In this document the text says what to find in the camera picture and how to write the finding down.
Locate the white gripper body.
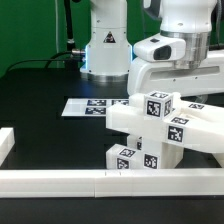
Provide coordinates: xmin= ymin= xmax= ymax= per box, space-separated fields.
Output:
xmin=127 ymin=34 xmax=224 ymax=96

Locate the white tagged cube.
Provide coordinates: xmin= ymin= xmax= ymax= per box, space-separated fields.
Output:
xmin=144 ymin=91 xmax=174 ymax=119

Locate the white chair back frame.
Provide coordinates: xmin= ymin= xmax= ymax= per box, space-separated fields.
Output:
xmin=106 ymin=92 xmax=224 ymax=154

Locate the white chair seat part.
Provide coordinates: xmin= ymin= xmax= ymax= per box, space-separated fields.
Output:
xmin=127 ymin=135 xmax=184 ymax=169

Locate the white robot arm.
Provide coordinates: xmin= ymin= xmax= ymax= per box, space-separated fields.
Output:
xmin=81 ymin=0 xmax=224 ymax=96

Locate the white right fence wall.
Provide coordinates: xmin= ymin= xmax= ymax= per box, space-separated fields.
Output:
xmin=214 ymin=153 xmax=224 ymax=168

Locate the white fence wall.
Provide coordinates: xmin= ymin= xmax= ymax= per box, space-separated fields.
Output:
xmin=0 ymin=128 xmax=15 ymax=166
xmin=0 ymin=168 xmax=224 ymax=198
xmin=214 ymin=153 xmax=224 ymax=168

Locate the black vertical hose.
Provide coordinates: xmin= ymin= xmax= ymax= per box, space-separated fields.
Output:
xmin=63 ymin=0 xmax=76 ymax=52

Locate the white marker base plate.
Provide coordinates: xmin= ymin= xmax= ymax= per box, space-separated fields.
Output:
xmin=62 ymin=98 xmax=129 ymax=117

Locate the white front fence wall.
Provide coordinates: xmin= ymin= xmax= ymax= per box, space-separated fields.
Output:
xmin=0 ymin=168 xmax=224 ymax=198

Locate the black cable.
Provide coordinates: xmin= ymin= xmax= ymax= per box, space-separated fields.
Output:
xmin=4 ymin=49 xmax=86 ymax=76

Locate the white left fence wall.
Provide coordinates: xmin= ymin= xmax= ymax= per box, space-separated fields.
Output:
xmin=0 ymin=128 xmax=15 ymax=166

